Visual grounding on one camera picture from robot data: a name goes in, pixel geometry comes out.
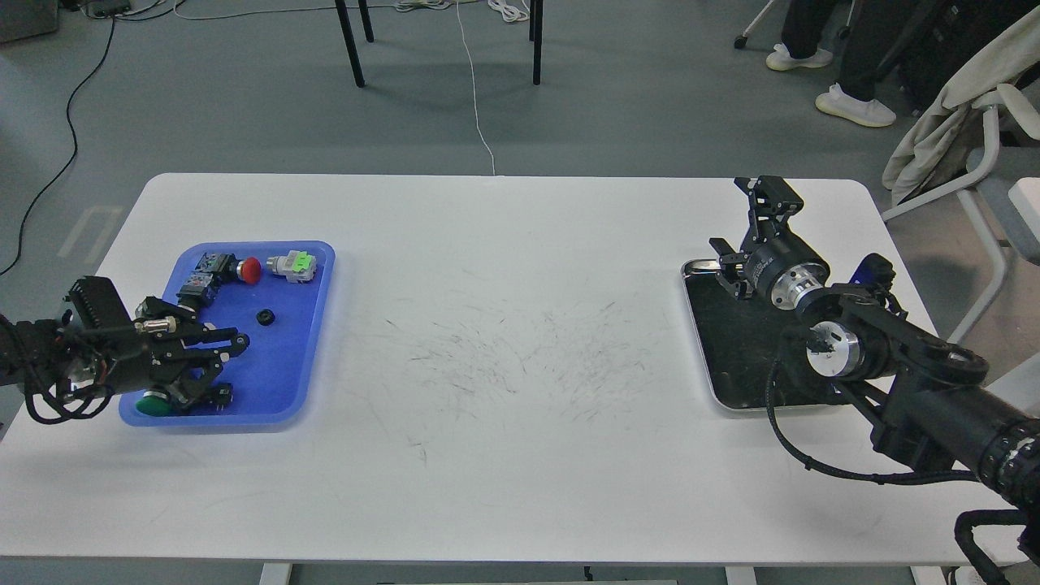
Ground white rolling chair base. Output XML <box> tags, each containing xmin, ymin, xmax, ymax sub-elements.
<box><xmin>733</xmin><ymin>0</ymin><xmax>775</xmax><ymax>50</ymax></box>

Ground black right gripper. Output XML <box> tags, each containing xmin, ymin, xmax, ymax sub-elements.
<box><xmin>708</xmin><ymin>176</ymin><xmax>830</xmax><ymax>310</ymax></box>

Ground small black gear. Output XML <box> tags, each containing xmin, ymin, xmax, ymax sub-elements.
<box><xmin>255</xmin><ymin>308</ymin><xmax>276</xmax><ymax>327</ymax></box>

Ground person legs white shoes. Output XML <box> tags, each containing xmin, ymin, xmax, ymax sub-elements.
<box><xmin>765</xmin><ymin>0</ymin><xmax>911</xmax><ymax>128</ymax></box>

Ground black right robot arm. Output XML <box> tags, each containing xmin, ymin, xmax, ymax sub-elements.
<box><xmin>709</xmin><ymin>176</ymin><xmax>1039</xmax><ymax>584</ymax></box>

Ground white cable on floor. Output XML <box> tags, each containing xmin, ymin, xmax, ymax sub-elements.
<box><xmin>396</xmin><ymin>0</ymin><xmax>529</xmax><ymax>177</ymax></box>

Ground red push button switch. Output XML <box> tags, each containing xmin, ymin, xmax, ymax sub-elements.
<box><xmin>193</xmin><ymin>253</ymin><xmax>263</xmax><ymax>285</ymax></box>

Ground green push button switch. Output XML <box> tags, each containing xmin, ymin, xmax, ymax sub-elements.
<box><xmin>134</xmin><ymin>383</ymin><xmax>233</xmax><ymax>416</ymax></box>

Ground grey green switch part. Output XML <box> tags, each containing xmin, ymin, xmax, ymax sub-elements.
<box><xmin>265</xmin><ymin>249</ymin><xmax>317</xmax><ymax>283</ymax></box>

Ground blue plastic tray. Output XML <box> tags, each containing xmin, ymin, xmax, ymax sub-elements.
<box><xmin>119</xmin><ymin>240</ymin><xmax>336</xmax><ymax>433</ymax></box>

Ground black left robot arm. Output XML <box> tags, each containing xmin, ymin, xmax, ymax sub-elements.
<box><xmin>1</xmin><ymin>276</ymin><xmax>249</xmax><ymax>425</ymax></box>

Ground silver metal tray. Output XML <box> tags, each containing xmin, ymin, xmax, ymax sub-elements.
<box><xmin>681</xmin><ymin>259</ymin><xmax>847</xmax><ymax>411</ymax></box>

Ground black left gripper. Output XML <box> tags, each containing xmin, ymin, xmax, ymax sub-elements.
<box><xmin>97</xmin><ymin>297</ymin><xmax>250</xmax><ymax>410</ymax></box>

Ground white chair with beige cloth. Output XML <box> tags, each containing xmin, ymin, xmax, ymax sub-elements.
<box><xmin>882</xmin><ymin>10</ymin><xmax>1038</xmax><ymax>342</ymax></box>

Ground yellow push button switch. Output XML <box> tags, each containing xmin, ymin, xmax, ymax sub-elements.
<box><xmin>177</xmin><ymin>271</ymin><xmax>218</xmax><ymax>312</ymax></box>

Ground black chair legs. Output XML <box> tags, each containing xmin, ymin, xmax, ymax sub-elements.
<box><xmin>333</xmin><ymin>0</ymin><xmax>544</xmax><ymax>90</ymax></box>

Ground black cable on floor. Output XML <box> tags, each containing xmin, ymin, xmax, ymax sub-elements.
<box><xmin>0</xmin><ymin>0</ymin><xmax>189</xmax><ymax>277</ymax></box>

